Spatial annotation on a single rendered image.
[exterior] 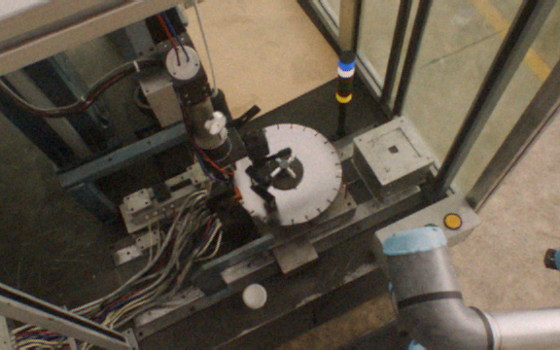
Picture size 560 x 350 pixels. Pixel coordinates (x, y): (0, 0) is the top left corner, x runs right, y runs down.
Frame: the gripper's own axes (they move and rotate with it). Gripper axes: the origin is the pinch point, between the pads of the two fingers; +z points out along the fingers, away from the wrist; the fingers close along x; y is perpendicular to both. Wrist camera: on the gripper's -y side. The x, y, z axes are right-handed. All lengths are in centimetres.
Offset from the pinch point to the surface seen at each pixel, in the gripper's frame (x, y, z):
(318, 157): 7, -72, -4
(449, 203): 10.1, -32.9, 1.3
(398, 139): 24, -53, 1
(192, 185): -14, -107, 5
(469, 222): 6.9, -26.4, 1.3
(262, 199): -12, -81, -4
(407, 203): 11.9, -43.5, 15.6
